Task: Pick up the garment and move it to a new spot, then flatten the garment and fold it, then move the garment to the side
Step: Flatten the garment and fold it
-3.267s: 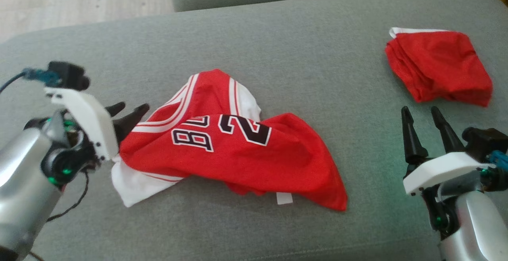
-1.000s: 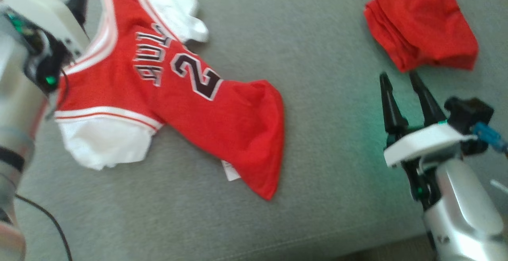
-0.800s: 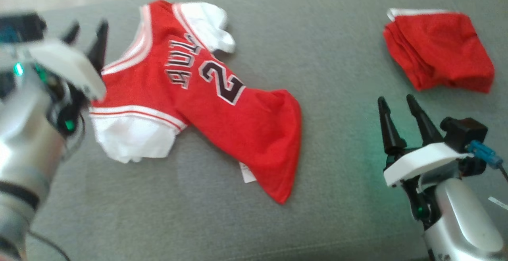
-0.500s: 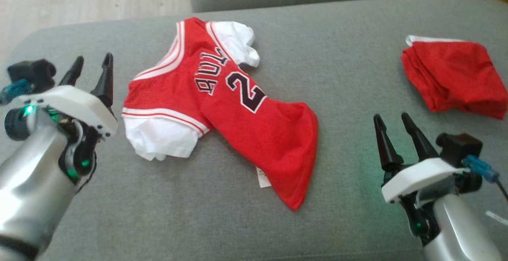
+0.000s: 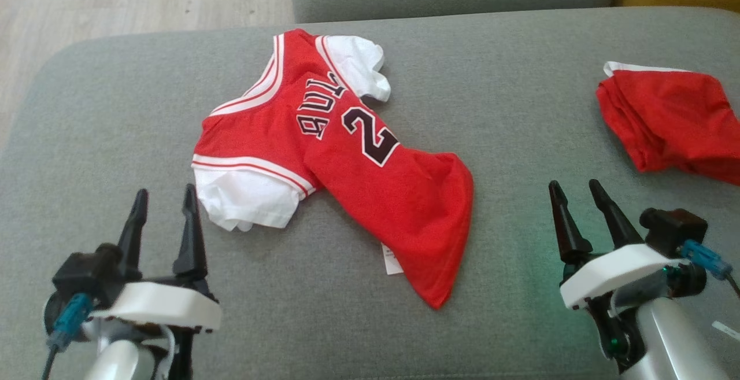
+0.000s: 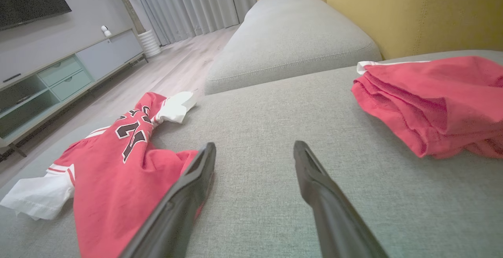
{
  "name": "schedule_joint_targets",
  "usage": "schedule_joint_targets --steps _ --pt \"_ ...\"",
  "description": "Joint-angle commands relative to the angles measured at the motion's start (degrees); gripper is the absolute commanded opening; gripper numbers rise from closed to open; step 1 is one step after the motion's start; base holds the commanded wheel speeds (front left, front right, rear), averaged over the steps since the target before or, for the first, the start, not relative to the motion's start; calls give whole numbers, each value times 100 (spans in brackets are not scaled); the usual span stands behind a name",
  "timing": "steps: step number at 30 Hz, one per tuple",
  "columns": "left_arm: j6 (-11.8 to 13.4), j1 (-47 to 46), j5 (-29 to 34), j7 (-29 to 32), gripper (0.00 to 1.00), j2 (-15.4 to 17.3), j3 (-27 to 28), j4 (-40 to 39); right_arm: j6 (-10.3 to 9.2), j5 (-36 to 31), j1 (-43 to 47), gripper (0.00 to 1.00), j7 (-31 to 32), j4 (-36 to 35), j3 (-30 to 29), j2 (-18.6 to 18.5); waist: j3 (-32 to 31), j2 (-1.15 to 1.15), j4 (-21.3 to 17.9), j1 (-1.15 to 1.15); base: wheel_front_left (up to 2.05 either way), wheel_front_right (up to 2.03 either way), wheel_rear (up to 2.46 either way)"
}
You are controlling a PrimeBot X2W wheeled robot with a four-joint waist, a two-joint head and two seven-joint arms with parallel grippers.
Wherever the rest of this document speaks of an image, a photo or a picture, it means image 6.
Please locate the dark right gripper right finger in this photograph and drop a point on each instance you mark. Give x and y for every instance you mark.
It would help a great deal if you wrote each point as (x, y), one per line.
(334, 214)

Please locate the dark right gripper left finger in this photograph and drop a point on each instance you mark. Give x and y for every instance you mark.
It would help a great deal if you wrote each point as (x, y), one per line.
(173, 214)

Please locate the red numbered jersey white sleeves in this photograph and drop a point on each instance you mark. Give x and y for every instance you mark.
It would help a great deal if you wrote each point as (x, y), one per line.
(110, 195)

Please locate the red shorts with white stripes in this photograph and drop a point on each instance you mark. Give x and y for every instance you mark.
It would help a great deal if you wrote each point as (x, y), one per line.
(432, 101)

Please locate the grey fabric sofa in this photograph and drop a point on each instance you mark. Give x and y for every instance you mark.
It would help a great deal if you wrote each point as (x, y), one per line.
(275, 124)

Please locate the white ribbed round bin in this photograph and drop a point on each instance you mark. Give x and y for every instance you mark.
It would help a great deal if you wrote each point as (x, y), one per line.
(149, 44)

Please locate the pale green TV console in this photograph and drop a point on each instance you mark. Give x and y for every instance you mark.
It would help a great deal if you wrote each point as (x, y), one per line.
(102, 53)

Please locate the grey sofa seat cushion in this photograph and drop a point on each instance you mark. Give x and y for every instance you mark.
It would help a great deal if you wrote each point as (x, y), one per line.
(290, 42)

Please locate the grey pleated curtain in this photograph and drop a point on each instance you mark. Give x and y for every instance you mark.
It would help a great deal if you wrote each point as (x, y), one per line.
(188, 2)

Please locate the yellow sofa backrest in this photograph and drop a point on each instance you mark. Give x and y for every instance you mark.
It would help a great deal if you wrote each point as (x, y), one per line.
(412, 10)

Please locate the small white camera device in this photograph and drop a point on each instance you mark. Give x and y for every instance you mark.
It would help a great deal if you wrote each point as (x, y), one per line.
(105, 31)

